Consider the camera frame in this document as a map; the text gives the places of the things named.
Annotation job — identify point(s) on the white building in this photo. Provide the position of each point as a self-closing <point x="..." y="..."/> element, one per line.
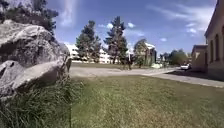
<point x="103" y="56"/>

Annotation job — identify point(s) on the grey paved path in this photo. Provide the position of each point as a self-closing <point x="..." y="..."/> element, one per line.
<point x="100" y="71"/>

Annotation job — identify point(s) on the tall conifer tree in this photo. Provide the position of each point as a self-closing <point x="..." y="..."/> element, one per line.
<point x="116" y="40"/>
<point x="87" y="41"/>

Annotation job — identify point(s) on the ivy-covered house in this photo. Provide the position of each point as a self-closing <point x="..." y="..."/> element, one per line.
<point x="146" y="52"/>

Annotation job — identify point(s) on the green grass lawn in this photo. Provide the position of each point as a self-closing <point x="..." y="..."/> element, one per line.
<point x="140" y="103"/>

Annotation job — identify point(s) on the round green tree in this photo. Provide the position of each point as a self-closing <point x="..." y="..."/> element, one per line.
<point x="177" y="57"/>

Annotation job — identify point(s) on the white car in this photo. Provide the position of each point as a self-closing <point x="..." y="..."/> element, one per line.
<point x="185" y="66"/>

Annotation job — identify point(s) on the large grey boulder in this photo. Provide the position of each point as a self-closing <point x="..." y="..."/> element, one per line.
<point x="30" y="50"/>

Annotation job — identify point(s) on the tall grass tuft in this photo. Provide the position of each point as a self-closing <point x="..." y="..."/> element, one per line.
<point x="33" y="106"/>

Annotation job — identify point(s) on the tree behind boulder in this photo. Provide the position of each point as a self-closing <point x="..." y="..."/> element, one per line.
<point x="31" y="13"/>

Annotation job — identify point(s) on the beige brick building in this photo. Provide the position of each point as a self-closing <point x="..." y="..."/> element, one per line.
<point x="215" y="46"/>

